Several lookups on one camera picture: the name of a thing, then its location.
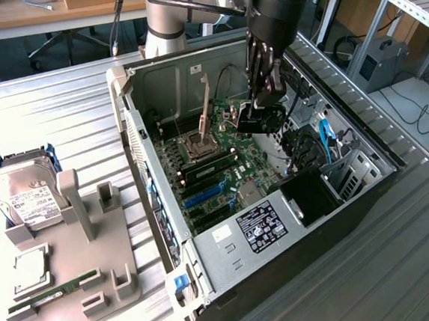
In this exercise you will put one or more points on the open black PC case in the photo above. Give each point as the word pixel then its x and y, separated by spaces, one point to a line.
pixel 284 274

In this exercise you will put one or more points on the grey control box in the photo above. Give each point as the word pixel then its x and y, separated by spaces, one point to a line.
pixel 378 59

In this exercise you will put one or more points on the black graphics card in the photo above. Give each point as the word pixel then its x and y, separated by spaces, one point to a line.
pixel 250 121

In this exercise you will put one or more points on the CPU socket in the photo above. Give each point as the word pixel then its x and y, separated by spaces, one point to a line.
pixel 191 151

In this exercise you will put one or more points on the silver chipset heatsink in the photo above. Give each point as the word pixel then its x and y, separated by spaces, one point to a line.
pixel 251 194

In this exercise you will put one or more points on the black slanted pole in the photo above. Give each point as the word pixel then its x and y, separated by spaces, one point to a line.
pixel 331 11

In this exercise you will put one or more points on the blue case latch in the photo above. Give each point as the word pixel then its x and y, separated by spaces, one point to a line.
pixel 181 283

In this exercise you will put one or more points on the blue expansion slot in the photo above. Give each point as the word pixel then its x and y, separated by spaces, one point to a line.
pixel 202 196

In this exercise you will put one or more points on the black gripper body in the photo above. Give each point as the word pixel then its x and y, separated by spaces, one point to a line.
pixel 277 20

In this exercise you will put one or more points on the wooden desk with box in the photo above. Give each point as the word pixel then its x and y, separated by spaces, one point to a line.
pixel 17 14

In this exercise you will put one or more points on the hard disk drive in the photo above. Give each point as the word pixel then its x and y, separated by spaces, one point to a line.
pixel 53 157

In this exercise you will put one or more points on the green RAM stick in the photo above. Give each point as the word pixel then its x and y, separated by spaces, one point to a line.
pixel 73 282

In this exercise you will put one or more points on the silver disk bay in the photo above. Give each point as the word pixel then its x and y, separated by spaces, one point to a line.
pixel 354 171

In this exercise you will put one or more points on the silver hard disk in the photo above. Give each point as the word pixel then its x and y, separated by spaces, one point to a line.
pixel 22 192

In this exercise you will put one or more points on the silver drive cage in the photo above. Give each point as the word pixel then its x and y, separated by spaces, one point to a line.
pixel 307 103

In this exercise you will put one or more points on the installed black RAM stick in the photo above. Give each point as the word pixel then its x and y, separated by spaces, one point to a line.
pixel 208 170

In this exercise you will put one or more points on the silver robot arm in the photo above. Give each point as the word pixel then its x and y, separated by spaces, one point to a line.
pixel 165 11

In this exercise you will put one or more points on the aluminium frame rack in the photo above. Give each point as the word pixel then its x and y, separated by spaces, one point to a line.
pixel 411 4

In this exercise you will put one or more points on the silver CPU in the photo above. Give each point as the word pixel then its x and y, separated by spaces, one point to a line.
pixel 29 272

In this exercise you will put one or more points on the black office chair base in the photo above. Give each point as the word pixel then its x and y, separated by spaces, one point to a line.
pixel 69 39

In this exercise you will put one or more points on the green motherboard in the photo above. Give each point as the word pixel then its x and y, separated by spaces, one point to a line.
pixel 237 158

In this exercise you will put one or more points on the grey parts rack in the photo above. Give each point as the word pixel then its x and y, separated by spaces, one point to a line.
pixel 69 263

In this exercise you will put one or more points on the grey power supply unit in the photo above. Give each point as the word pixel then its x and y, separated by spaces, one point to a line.
pixel 226 253

